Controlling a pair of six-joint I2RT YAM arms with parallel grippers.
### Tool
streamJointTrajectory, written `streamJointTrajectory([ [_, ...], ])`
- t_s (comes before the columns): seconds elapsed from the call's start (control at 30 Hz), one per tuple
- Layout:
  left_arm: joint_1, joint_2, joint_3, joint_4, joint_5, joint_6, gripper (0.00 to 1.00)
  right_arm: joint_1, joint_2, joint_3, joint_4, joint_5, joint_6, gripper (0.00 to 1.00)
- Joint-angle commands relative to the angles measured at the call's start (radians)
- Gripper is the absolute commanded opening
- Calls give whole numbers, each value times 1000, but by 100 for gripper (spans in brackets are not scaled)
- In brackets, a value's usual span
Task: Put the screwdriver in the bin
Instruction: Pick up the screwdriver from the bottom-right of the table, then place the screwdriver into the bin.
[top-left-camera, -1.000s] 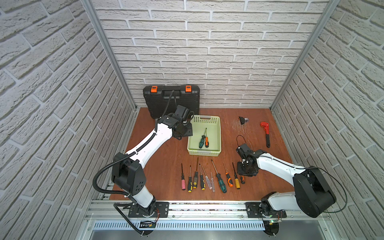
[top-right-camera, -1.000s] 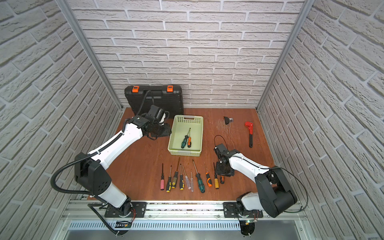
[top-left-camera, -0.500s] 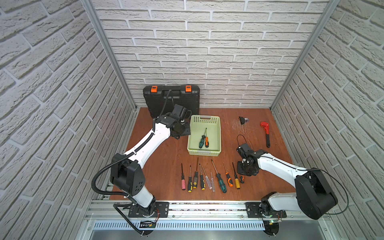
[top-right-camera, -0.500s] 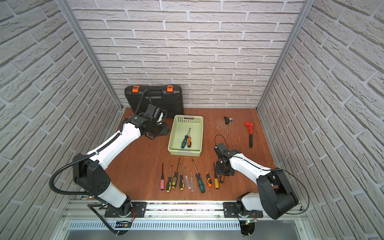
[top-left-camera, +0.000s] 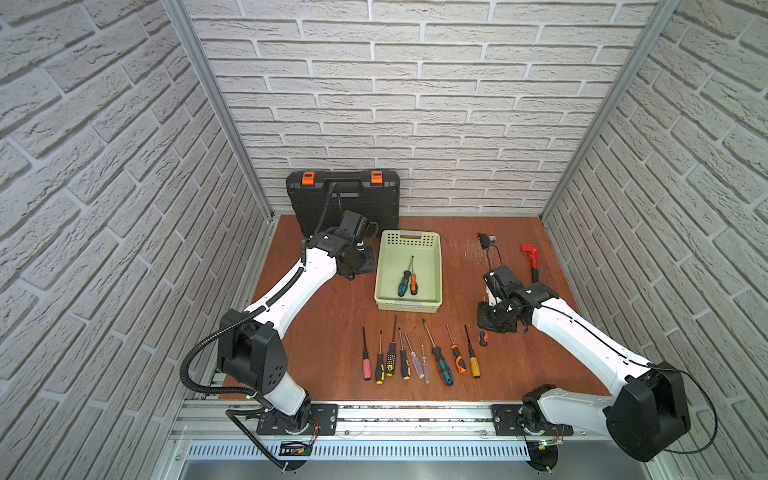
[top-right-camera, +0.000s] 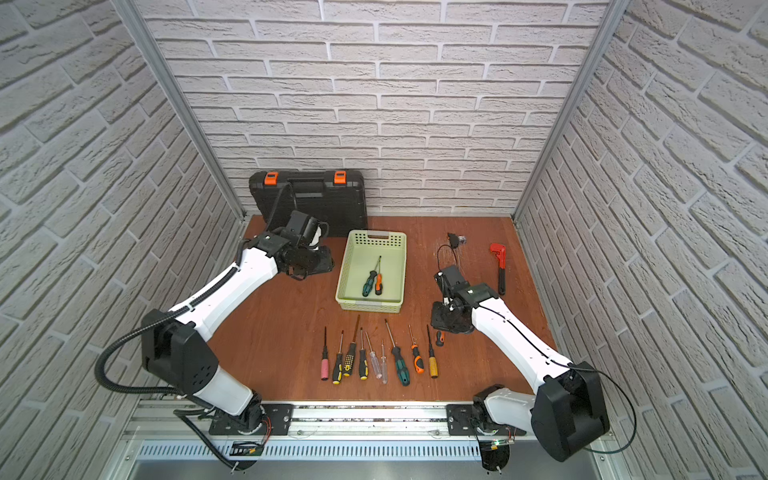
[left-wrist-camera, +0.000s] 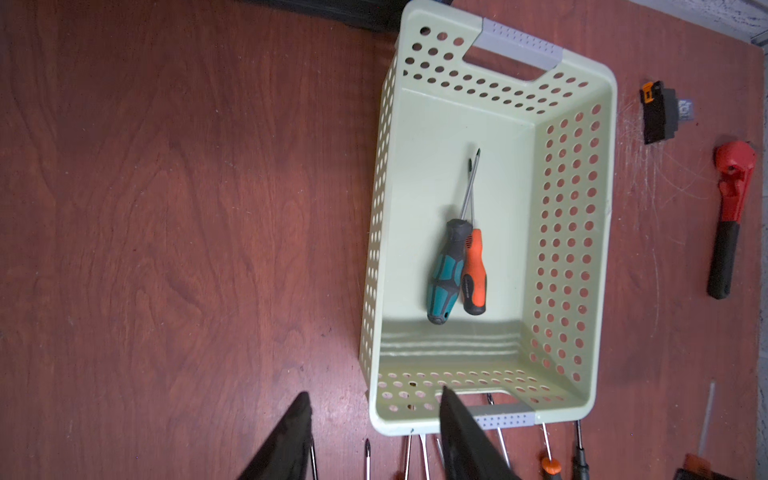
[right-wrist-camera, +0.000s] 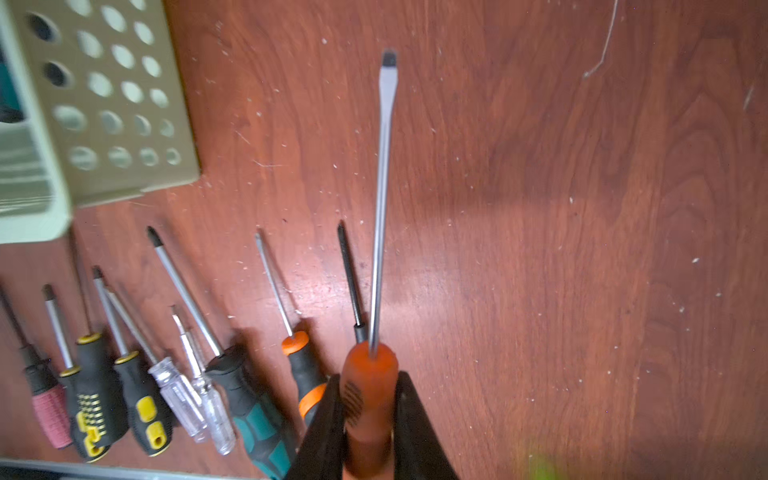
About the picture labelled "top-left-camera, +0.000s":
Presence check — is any yellow handle screwdriver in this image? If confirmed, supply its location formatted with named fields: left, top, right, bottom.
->
left=464, top=325, right=481, bottom=379

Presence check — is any orange black curved screwdriver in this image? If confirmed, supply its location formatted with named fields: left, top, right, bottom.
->
left=446, top=326, right=467, bottom=374

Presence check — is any pink handle screwdriver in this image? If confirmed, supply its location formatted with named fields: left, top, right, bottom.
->
left=362, top=329, right=372, bottom=381

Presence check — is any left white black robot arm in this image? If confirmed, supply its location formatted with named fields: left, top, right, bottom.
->
left=217, top=211, right=374, bottom=431

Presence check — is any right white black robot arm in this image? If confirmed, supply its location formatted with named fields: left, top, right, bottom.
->
left=477, top=265, right=691, bottom=462

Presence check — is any light green plastic bin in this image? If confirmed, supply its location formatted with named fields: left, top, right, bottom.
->
left=374, top=230, right=443, bottom=314

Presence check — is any green black large screwdriver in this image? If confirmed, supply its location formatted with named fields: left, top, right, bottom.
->
left=422, top=320, right=454, bottom=387

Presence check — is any yellow black short screwdriver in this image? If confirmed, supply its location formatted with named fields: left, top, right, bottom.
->
left=398, top=329, right=411, bottom=380

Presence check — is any black yellow dotted screwdriver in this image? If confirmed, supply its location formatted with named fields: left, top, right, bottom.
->
left=385, top=320, right=397, bottom=377

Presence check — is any black plastic tool case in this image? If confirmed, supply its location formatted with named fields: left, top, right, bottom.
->
left=285, top=169, right=400, bottom=237

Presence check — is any red pipe wrench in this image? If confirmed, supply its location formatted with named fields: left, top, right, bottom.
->
left=520, top=243, right=539, bottom=283

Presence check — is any small black metal clamp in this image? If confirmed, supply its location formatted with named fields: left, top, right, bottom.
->
left=477, top=233, right=498, bottom=250

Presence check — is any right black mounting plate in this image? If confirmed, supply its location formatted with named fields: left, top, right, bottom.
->
left=490, top=404, right=574, bottom=438

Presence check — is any black mounting plate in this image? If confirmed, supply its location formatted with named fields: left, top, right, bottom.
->
left=490, top=404, right=574, bottom=438
left=256, top=402, right=339, bottom=436

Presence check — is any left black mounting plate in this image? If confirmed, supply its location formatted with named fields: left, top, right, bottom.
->
left=256, top=402, right=339, bottom=436

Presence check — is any clear handle screwdriver small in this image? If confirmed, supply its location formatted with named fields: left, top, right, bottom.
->
left=420, top=343, right=430, bottom=385

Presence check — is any clear handle screwdriver large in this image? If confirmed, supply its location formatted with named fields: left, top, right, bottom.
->
left=405, top=335, right=425, bottom=380

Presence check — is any right thin black cable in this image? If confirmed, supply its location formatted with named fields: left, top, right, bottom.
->
left=482, top=245, right=719, bottom=455

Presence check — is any left black corrugated cable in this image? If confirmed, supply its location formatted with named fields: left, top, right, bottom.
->
left=179, top=181, right=340, bottom=472

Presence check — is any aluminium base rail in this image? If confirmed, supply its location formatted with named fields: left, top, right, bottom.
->
left=170, top=399, right=611, bottom=442

